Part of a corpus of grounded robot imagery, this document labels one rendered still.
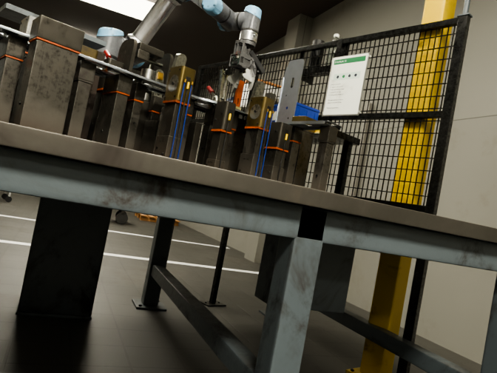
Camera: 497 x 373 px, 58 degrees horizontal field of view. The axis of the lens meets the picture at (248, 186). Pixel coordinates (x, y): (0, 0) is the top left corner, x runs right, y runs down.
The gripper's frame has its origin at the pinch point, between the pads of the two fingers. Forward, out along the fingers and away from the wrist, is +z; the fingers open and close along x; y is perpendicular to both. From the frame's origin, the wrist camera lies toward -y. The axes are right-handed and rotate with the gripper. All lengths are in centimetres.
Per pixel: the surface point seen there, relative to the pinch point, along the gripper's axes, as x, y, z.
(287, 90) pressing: -0.7, -26.7, -8.0
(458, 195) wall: 23, -168, 19
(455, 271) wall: 30, -165, 67
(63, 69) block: 21, 79, 19
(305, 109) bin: 0.3, -40.3, -2.4
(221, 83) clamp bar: -14.2, 1.5, -3.5
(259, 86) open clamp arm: 18.2, 6.2, 1.4
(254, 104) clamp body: 19.9, 8.6, 9.5
